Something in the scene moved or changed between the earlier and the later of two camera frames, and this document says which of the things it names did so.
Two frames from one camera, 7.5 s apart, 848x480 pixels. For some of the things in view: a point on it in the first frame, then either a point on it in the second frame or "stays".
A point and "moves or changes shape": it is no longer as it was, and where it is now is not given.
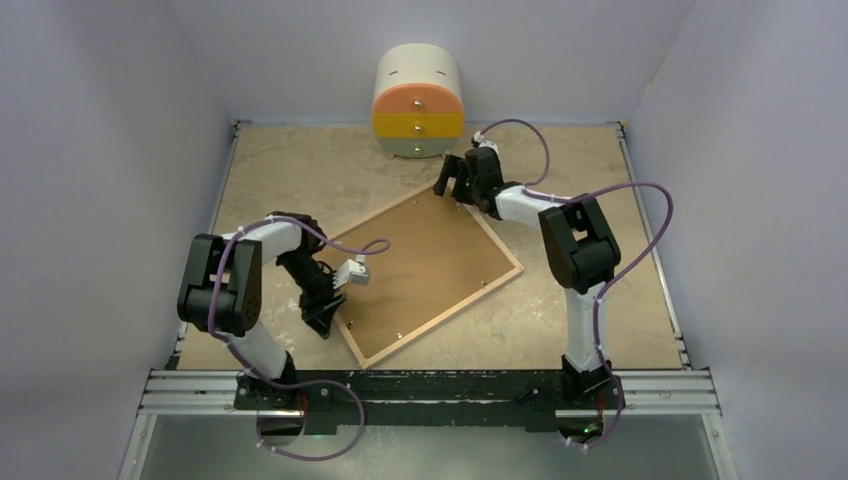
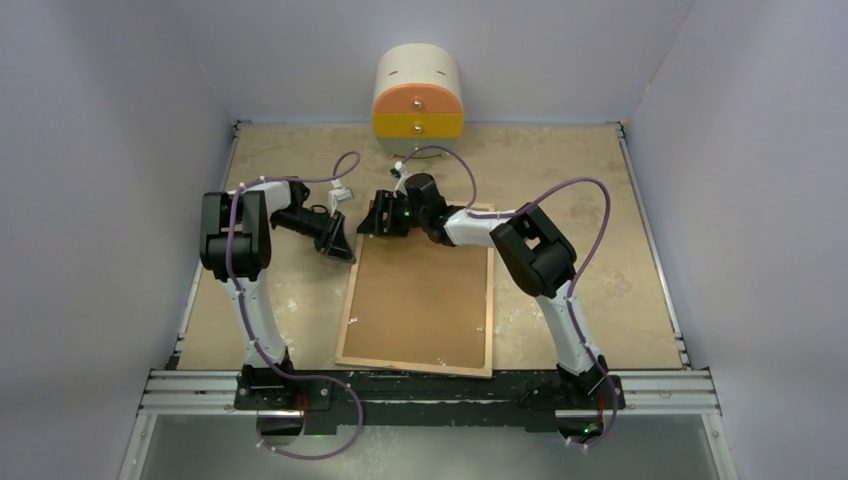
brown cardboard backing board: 437,258 moves or changes shape
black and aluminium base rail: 431,398 stays
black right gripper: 452,167 to 384,203
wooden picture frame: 342,228 moves or changes shape
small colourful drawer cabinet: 418,107 stays
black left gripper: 319,309 to 332,240
